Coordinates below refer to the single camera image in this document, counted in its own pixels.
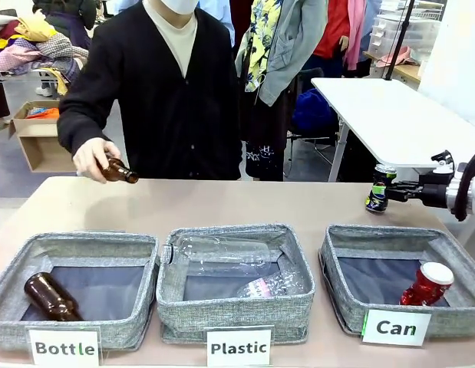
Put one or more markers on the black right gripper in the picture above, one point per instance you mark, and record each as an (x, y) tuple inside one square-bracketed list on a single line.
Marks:
[(433, 191)]

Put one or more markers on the dark blue green can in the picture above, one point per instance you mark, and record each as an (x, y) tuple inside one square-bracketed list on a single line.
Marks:
[(381, 191)]

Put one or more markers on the crushed red soda can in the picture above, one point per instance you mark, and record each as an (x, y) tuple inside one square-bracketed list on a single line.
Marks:
[(427, 287)]

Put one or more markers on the small crushed clear bottle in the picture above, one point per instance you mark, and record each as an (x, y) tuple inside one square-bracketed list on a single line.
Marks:
[(264, 286)]

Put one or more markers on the large clear plastic bottle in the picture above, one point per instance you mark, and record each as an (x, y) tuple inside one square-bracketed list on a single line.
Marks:
[(221, 255)]

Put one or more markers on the brown glass bottle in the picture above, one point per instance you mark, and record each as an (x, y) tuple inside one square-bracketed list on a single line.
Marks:
[(53, 297), (118, 171)]

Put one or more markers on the person's right forearm black sleeve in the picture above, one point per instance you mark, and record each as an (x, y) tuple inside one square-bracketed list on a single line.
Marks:
[(81, 122)]

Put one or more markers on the white Can label sign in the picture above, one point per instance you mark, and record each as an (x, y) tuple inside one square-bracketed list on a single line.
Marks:
[(396, 327)]

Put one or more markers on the grey fabric basket labelled Can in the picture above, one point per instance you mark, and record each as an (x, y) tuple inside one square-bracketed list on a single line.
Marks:
[(452, 322)]

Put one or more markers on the grey fabric basket labelled Plastic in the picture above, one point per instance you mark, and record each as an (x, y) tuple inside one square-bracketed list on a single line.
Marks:
[(233, 314)]

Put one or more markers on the grey fabric basket labelled Bottle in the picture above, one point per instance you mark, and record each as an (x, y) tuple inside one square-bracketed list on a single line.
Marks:
[(137, 306)]

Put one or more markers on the person's right hand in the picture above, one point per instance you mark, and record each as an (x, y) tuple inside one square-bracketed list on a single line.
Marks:
[(91, 157)]

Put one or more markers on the white folding table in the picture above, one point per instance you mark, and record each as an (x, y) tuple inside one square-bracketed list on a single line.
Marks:
[(375, 111)]

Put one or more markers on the wooden workbench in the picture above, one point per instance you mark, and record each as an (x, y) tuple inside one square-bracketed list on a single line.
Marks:
[(408, 73)]

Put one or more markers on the blue bag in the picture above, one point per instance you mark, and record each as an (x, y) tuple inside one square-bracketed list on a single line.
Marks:
[(314, 111)]

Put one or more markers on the pink cloth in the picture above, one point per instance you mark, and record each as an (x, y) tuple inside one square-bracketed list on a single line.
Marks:
[(398, 57)]

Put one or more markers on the black trousers with star print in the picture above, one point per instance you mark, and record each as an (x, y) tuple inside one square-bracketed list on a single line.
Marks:
[(264, 134)]

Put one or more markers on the black tripod pole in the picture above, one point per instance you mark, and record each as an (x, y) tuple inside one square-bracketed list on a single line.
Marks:
[(400, 38)]

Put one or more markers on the clear plastic storage drawers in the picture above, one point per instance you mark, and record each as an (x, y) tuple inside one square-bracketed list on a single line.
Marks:
[(410, 34)]

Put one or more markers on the pink garment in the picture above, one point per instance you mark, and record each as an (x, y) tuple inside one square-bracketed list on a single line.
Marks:
[(355, 30)]

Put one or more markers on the red garment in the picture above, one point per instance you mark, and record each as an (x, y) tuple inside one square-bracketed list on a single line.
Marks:
[(333, 27)]

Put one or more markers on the grey hooded jacket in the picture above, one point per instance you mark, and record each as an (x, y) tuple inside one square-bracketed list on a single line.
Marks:
[(298, 46)]

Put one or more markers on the yellow floral shirt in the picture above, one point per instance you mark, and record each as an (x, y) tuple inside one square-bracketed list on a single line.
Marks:
[(262, 38)]

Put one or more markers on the white Plastic label sign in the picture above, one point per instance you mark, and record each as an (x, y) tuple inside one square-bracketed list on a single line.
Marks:
[(239, 348)]

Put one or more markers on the person in black cardigan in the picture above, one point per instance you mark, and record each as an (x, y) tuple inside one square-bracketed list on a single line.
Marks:
[(175, 115)]

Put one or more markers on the light blue shirt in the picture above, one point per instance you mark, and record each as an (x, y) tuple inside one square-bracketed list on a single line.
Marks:
[(221, 15)]

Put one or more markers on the white face mask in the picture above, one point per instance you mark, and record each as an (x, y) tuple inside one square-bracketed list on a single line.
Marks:
[(179, 5)]

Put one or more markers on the brown cardboard box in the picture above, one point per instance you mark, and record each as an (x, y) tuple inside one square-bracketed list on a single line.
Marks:
[(41, 149)]

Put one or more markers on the orange cloth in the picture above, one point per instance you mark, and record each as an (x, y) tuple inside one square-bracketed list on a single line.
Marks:
[(45, 113)]

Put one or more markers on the white Bottle label sign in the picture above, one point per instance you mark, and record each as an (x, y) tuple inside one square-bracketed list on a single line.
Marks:
[(64, 348)]

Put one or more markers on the background person in dark jacket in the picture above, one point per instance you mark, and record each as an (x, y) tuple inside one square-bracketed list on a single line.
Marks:
[(64, 15)]

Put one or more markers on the pile of colourful clothes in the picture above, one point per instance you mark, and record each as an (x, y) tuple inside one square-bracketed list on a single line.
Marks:
[(33, 50)]

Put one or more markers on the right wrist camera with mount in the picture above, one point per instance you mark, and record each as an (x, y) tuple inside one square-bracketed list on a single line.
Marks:
[(442, 161)]

